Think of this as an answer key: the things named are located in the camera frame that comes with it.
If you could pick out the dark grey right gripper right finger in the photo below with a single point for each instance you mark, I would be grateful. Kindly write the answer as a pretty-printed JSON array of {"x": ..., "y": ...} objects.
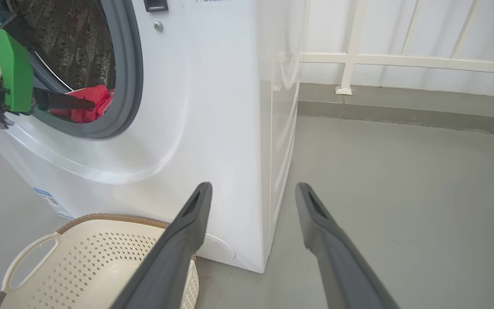
[{"x": 337, "y": 257}]

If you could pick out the white metal railing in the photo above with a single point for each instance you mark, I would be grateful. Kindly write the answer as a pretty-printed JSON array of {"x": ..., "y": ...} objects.
[{"x": 348, "y": 43}]

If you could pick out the blue white energy label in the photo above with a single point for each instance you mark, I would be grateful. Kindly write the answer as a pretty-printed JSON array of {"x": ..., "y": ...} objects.
[{"x": 54, "y": 204}]

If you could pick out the grey rubber door gasket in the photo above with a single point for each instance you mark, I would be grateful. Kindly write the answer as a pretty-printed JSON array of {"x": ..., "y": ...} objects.
[{"x": 129, "y": 64}]

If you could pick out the cream perforated laundry basket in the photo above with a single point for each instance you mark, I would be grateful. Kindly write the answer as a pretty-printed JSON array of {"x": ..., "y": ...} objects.
[{"x": 79, "y": 266}]

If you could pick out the red and white garment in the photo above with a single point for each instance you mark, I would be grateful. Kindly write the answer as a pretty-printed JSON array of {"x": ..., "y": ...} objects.
[{"x": 86, "y": 113}]

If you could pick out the steel perforated washer drum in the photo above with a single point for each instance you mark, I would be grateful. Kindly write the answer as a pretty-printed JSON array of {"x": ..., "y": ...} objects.
[{"x": 71, "y": 43}]

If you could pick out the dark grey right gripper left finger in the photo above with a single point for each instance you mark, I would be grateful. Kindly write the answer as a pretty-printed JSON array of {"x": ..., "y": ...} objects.
[{"x": 174, "y": 257}]

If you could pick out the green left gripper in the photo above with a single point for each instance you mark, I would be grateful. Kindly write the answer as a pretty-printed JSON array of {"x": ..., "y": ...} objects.
[{"x": 15, "y": 77}]

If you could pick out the white front-load washing machine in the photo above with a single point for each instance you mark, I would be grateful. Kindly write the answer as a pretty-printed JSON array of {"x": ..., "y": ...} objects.
[{"x": 208, "y": 128}]

